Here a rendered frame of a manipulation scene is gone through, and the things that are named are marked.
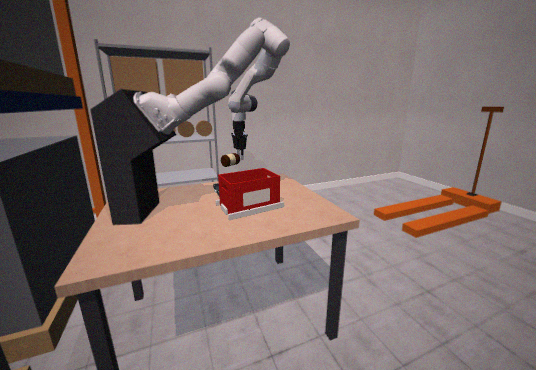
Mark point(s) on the brown glass bottle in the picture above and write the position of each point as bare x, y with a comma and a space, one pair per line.
230, 159

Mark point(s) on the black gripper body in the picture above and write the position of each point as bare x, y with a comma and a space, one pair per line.
239, 127

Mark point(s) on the dark red crate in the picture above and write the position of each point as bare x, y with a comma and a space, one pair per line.
248, 189

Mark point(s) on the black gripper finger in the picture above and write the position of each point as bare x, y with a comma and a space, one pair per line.
236, 142
242, 143

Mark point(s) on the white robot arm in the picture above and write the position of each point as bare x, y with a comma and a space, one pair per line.
166, 113

